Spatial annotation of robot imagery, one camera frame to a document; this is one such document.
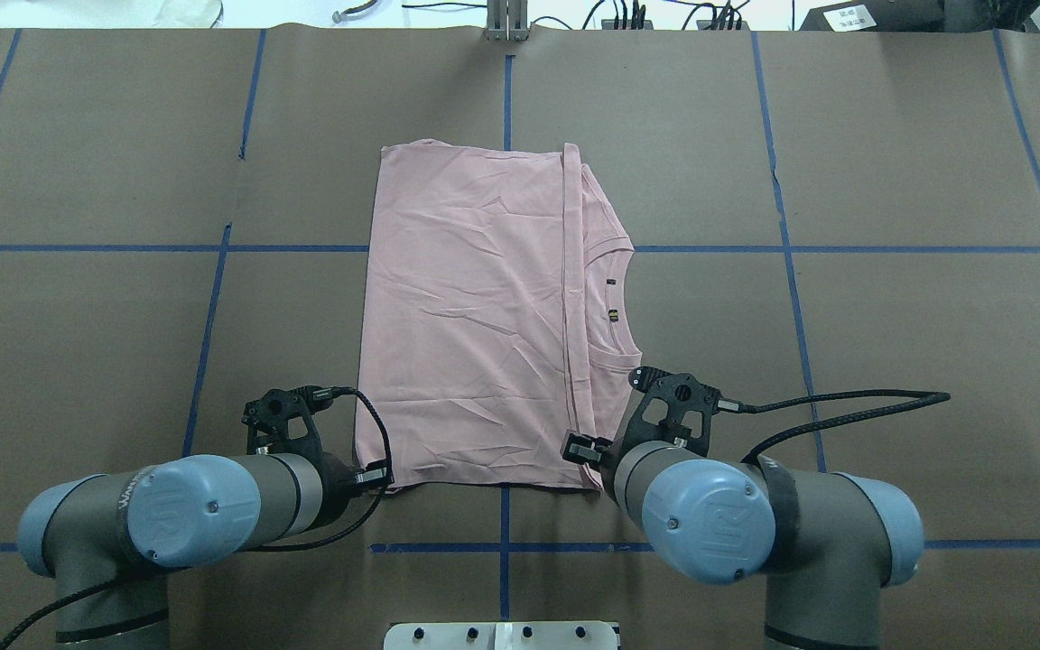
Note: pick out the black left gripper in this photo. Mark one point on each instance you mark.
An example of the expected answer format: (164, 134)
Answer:
(337, 478)

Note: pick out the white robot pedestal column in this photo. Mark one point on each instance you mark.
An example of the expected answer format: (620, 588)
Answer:
(548, 634)

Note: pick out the aluminium frame post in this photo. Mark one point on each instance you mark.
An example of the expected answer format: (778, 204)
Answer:
(507, 21)

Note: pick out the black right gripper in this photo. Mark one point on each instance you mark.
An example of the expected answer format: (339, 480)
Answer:
(608, 454)

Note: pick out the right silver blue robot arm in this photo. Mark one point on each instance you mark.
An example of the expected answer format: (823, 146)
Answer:
(826, 543)

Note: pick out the pink Snoopy t-shirt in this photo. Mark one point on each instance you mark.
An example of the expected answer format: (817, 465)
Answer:
(494, 314)

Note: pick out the black box with label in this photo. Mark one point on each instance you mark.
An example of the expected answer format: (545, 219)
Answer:
(875, 16)

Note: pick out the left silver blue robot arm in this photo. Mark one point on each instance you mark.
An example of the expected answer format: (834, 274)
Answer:
(111, 541)

